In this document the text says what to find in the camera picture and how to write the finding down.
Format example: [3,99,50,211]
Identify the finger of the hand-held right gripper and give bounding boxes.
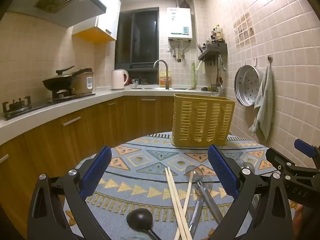
[294,139,320,162]
[265,147,299,178]

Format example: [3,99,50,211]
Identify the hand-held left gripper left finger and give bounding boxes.
[27,145,113,240]

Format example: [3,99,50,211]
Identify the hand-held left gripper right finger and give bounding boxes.
[207,144,294,240]

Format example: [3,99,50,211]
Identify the stainless steel spoon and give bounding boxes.
[236,159,255,174]
[184,165,224,224]
[188,180,213,233]

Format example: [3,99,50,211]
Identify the light wooden chopstick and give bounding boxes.
[174,173,194,240]
[168,167,193,240]
[165,167,185,240]

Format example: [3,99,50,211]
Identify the yellow plastic utensil basket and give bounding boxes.
[171,93,236,147]

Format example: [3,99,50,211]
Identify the black ladle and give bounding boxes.
[126,208,163,240]

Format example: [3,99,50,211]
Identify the person's right hand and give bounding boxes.
[293,203,305,233]

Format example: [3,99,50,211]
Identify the blue patterned tablecloth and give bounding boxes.
[64,132,283,240]

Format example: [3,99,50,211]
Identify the wooden kitchen base cabinets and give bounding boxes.
[0,95,175,233]

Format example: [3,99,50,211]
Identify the grey green hanging towel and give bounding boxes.
[248,65,275,143]

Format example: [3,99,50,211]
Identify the white kitchen countertop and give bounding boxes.
[0,86,218,136]

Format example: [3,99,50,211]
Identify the round metal steamer tray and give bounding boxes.
[234,64,264,107]

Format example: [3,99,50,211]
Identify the beige rice cooker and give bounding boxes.
[72,68,94,95]

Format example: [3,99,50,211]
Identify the white electric kettle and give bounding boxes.
[111,69,129,91]

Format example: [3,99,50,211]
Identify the black wok with lid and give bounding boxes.
[42,66,75,92]

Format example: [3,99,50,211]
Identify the steel kitchen sink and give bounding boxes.
[135,86,198,91]

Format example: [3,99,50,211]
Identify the black gas stove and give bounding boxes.
[1,93,96,120]

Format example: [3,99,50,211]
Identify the hanging metal tongs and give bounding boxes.
[217,55,227,72]

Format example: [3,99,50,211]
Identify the yellow detergent bottle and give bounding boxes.
[159,70,172,85]

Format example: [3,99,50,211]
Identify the metal kitchen faucet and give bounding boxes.
[153,59,171,90]

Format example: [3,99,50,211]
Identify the water heater pipes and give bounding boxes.
[169,39,192,62]

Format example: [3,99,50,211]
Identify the row of seasoning bottles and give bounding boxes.
[205,24,225,45]

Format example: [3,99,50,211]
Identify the dark window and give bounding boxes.
[114,7,160,70]

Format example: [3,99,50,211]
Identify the white water heater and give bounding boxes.
[167,7,193,40]

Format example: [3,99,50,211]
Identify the grey range hood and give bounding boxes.
[6,0,108,28]

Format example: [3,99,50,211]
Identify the black wall spice rack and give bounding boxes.
[198,43,228,61]

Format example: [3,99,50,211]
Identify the decorated wall tiles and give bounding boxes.
[234,12,256,47]

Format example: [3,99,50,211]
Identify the white wall cabinet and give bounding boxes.
[72,0,122,44]

